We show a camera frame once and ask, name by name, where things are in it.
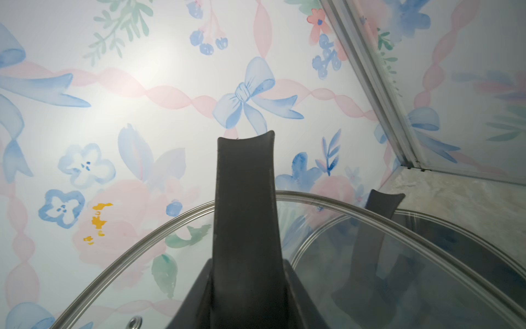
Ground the right corner aluminium post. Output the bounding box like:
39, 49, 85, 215
321, 0, 423, 169

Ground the glass pot lid black handle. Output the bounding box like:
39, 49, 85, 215
48, 130, 526, 329

